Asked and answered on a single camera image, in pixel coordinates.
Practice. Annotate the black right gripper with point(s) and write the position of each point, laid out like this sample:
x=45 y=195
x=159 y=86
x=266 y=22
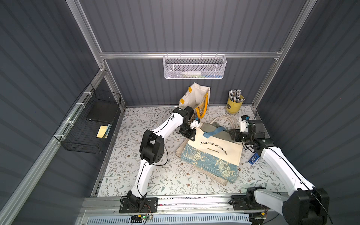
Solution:
x=236 y=135

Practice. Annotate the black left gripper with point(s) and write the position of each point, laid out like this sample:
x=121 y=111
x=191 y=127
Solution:
x=190 y=132

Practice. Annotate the cream tote yellow handles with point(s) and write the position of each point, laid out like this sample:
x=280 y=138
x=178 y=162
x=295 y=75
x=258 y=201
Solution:
x=197 y=97

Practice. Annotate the olive green canvas bag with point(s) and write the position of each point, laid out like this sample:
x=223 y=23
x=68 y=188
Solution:
x=220 y=132

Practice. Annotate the cream tote bag front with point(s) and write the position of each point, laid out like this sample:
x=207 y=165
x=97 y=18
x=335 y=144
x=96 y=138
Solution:
x=197 y=166

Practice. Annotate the cream tote blue print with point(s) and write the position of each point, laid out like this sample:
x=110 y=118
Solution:
x=213 y=153

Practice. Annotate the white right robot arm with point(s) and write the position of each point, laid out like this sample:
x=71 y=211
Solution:
x=304 y=205

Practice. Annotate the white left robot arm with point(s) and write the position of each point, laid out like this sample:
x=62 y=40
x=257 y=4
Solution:
x=152 y=151

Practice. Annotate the yellow pencil cup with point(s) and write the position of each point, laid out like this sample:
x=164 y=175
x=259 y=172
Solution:
x=232 y=106

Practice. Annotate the blue black marker device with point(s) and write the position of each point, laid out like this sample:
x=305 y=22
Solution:
x=254 y=158

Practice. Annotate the bundle of pencils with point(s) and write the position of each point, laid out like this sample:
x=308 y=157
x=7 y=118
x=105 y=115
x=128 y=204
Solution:
x=236 y=96

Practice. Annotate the white tube in basket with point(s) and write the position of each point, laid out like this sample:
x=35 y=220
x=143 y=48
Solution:
x=192 y=73

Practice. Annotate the yellow sticky notepad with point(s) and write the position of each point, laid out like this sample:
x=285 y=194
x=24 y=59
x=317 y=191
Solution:
x=102 y=131

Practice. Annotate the black notebook in basket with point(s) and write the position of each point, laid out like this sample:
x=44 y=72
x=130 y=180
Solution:
x=102 y=112

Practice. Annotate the small green circuit board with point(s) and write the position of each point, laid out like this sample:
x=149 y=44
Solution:
x=138 y=219

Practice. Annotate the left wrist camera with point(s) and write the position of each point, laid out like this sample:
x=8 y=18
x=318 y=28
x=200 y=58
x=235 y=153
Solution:
x=195 y=123

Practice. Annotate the white wire wall basket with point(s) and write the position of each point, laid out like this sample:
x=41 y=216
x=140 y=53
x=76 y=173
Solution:
x=211 y=66

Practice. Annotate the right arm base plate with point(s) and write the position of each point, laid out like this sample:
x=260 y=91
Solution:
x=238 y=202

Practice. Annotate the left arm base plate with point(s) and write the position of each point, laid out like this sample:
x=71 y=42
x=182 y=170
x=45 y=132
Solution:
x=143 y=205

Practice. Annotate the black wire wall basket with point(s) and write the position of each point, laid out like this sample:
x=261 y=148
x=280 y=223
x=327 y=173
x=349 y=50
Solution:
x=79 y=134

